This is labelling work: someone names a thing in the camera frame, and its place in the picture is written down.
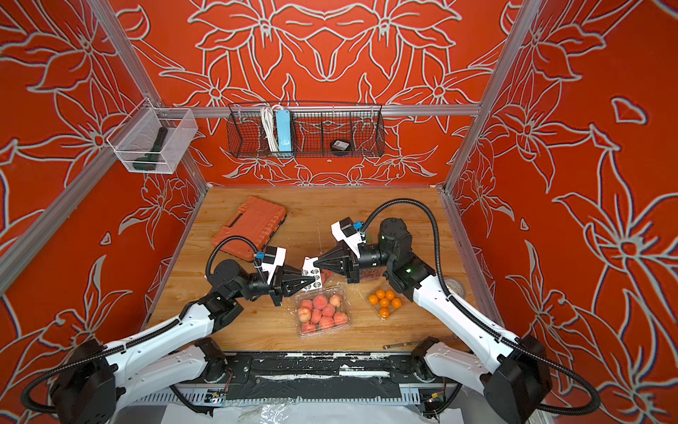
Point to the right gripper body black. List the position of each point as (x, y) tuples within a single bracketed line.
[(374, 260)]

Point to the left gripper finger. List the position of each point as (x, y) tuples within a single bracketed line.
[(289, 287), (291, 275)]

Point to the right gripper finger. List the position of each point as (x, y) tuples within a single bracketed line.
[(338, 269), (335, 255)]

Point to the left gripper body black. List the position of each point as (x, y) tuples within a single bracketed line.
[(256, 289)]

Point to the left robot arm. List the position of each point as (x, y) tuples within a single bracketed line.
[(99, 379)]

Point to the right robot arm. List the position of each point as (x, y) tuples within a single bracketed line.
[(512, 373)]

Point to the small peach clamshell box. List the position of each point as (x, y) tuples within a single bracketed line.
[(327, 278)]

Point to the grape clamshell box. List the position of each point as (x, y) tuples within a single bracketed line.
[(371, 274)]

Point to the large peach clamshell box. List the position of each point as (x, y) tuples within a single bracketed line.
[(322, 311)]

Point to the orange plastic tool case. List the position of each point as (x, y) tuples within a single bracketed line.
[(256, 220)]

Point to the clear tape roll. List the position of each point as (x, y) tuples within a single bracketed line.
[(455, 287)]

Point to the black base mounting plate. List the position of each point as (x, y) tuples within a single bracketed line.
[(326, 376)]

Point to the small black device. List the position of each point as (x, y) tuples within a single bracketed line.
[(340, 148)]

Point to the light blue box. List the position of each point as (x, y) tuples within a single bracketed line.
[(283, 127)]

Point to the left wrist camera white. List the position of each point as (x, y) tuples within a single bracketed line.
[(268, 261)]

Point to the black wire wall basket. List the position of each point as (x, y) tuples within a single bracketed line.
[(314, 125)]

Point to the clear acrylic wall bin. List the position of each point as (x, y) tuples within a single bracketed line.
[(135, 135)]

